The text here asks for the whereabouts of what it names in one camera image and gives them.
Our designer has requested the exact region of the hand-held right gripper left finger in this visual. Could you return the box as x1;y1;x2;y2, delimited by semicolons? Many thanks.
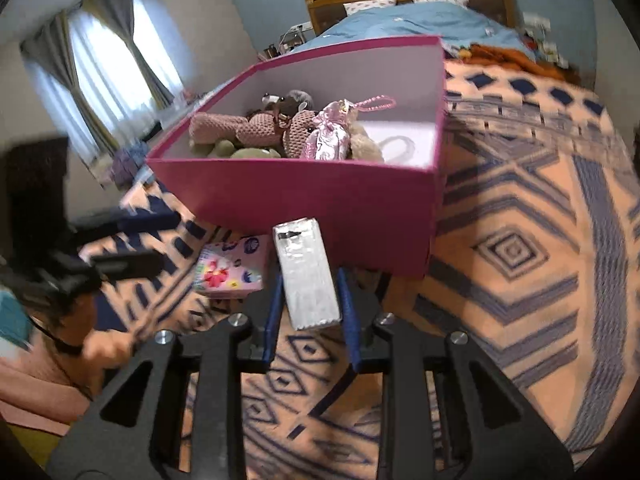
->
47;274;286;480

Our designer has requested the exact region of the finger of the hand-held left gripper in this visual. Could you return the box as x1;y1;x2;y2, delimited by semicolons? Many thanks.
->
90;250;164;282
75;209;182;239

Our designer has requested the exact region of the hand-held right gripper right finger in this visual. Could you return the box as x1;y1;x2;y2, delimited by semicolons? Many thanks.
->
336;266;576;480

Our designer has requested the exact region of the silver foil packet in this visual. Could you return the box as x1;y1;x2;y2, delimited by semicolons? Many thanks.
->
272;216;343;332

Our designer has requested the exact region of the pink flowered tissue packet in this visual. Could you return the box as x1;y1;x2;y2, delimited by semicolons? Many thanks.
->
194;236;269;300

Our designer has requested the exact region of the magenta storage box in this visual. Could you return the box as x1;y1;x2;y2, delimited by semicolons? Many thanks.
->
146;35;448;278

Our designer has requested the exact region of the green plush toy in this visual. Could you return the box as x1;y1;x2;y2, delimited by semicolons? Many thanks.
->
190;139;282;161

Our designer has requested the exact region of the pink knit plush toy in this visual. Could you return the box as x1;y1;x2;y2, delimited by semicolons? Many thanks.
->
189;109;326;158

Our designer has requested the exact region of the beige plush toy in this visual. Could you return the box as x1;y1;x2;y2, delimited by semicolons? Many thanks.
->
347;121;386;163

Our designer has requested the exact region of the shiny pink pouch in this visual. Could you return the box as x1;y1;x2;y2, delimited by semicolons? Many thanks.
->
306;95;397;162

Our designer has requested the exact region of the brown knit plush toy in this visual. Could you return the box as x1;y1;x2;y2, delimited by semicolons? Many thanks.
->
257;89;316;116

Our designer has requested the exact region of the pile of clothes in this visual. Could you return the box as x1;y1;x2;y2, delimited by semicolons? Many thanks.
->
110;142;151;186

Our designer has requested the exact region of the teal plastic basket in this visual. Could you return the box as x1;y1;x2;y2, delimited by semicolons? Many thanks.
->
0;292;33;346

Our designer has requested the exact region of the grey curtain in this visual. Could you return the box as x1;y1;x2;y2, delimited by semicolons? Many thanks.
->
82;0;176;111
20;12;101;161

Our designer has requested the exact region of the white sheer curtain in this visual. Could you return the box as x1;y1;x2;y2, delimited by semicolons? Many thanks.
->
30;0;166;156

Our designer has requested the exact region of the pink knit cloth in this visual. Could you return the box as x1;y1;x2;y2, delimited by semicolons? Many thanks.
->
0;350;96;426

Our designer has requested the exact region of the bedside table clutter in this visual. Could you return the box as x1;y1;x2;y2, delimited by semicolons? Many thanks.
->
260;22;313;58

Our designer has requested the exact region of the orange cloth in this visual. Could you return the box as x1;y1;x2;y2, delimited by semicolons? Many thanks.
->
467;44;571;78

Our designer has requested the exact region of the blue floral duvet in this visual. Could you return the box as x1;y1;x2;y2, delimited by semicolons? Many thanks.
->
315;1;538;63

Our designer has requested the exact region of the nightstand clutter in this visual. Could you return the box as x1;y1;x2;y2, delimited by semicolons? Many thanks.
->
522;12;571;68

